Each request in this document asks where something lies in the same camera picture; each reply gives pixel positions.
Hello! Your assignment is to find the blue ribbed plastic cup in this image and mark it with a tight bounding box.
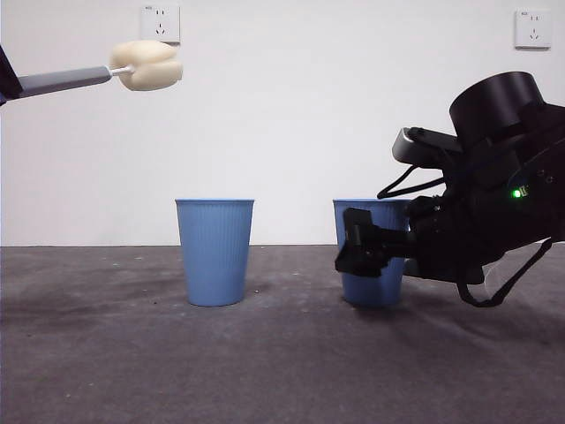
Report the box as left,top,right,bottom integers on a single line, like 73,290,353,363
174,198,256,307
332,198,414,309

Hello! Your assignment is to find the sponge cup brush grey handle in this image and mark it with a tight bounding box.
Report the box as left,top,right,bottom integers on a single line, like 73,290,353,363
16,39,185,99

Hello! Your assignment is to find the black camera cable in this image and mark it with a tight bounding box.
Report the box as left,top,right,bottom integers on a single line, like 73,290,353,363
377,163,447,200

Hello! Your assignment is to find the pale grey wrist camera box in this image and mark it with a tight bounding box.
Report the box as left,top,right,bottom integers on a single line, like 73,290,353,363
390,126,463,168

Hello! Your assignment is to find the black sleeved arm cable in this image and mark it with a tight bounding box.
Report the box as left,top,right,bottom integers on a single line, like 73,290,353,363
456,238,554,308

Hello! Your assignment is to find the white wall socket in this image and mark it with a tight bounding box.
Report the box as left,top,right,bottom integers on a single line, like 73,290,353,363
514,9,553,50
140,4,181,45

